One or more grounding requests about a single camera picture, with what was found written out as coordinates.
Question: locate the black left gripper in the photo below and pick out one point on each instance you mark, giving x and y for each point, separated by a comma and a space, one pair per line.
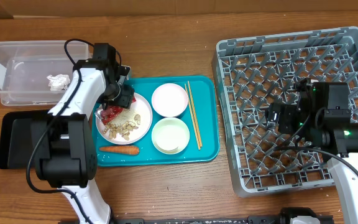
124, 99

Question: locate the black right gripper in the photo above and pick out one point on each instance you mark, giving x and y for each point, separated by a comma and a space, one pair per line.
287, 114

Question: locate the red snack wrapper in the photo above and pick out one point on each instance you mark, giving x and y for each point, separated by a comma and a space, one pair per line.
107, 113

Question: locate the white tissue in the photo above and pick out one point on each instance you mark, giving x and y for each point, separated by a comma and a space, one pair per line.
59, 82

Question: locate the pale green bowl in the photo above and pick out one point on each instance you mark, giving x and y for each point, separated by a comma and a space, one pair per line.
170, 135

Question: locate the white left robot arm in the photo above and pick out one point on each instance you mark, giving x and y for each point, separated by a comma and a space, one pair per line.
64, 157

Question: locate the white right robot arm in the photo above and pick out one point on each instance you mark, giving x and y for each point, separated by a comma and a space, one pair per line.
321, 122

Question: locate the grey dishwasher rack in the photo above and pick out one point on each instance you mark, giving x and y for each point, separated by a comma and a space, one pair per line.
251, 73

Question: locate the clear plastic waste bin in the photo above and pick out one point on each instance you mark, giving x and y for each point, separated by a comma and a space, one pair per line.
25, 65

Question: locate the pile of rice grains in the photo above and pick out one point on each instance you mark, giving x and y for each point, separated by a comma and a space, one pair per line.
125, 115

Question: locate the pile of peanut shells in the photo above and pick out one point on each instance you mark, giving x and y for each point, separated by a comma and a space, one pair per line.
114, 130

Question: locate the pink bowl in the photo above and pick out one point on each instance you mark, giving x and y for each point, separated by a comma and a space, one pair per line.
169, 100

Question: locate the orange carrot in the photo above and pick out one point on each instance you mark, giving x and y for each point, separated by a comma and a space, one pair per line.
127, 150

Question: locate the teal serving tray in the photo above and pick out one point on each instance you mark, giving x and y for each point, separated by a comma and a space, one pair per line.
203, 92

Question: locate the wooden chopstick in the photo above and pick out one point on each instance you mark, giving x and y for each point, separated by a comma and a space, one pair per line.
193, 118
193, 107

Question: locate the black plastic tray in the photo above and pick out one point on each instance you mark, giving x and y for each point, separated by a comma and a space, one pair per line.
15, 139

